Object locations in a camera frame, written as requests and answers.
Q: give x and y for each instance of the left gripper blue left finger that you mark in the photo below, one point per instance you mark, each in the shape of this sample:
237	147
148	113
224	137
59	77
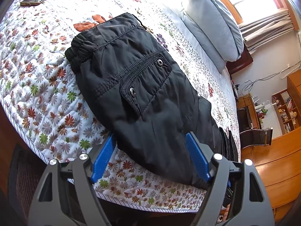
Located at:
51	202

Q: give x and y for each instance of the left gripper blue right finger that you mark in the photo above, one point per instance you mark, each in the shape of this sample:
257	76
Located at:
250	204

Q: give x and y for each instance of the black padded pants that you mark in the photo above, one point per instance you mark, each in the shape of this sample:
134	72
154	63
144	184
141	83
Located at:
137	91

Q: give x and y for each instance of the right hand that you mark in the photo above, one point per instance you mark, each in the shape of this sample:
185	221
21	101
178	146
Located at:
225	213

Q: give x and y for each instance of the black office chair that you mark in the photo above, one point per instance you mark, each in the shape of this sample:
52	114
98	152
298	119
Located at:
250	136

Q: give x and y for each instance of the wooden desk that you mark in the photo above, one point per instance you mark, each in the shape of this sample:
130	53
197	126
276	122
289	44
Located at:
248	108

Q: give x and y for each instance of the floral quilted bedspread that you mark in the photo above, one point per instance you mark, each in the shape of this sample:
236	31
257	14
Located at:
41	98

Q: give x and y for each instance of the dark wooden headboard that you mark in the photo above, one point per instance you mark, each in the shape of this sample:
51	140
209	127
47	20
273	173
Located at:
241	63

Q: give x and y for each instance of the beige curtain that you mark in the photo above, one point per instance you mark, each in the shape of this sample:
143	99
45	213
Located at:
263	31

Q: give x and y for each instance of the grey folded duvet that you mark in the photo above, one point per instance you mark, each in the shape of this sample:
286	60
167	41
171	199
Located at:
215	28

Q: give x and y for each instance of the wooden wall shelf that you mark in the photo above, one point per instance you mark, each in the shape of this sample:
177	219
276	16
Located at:
286	110

